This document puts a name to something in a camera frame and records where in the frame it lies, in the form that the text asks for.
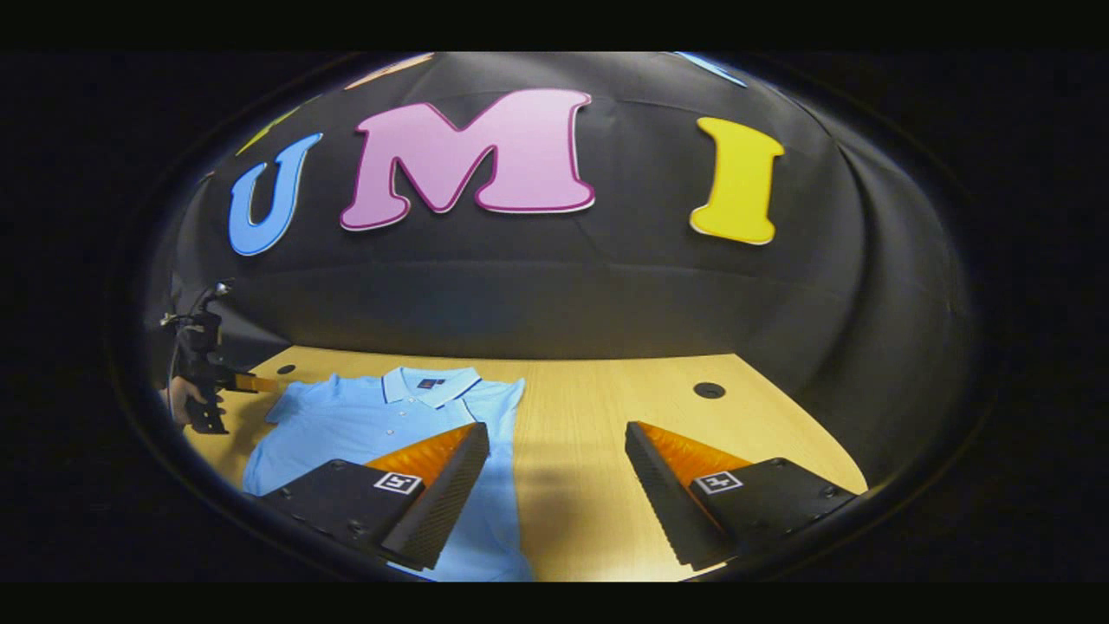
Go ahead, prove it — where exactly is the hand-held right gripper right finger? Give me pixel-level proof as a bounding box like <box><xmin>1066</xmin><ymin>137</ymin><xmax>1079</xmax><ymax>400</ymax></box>
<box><xmin>625</xmin><ymin>421</ymin><xmax>859</xmax><ymax>573</ymax></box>

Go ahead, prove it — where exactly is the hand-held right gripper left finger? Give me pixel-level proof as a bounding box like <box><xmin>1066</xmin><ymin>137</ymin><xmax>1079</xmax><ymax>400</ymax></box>
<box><xmin>256</xmin><ymin>422</ymin><xmax>491</xmax><ymax>573</ymax></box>

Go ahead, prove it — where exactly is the light blue T-shirt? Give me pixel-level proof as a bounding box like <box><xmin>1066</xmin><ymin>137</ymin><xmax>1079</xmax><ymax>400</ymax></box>
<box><xmin>241</xmin><ymin>366</ymin><xmax>534</xmax><ymax>582</ymax></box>

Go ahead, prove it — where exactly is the black backdrop cloth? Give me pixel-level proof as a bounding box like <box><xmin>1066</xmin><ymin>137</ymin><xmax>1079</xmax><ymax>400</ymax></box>
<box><xmin>143</xmin><ymin>52</ymin><xmax>976</xmax><ymax>486</ymax></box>

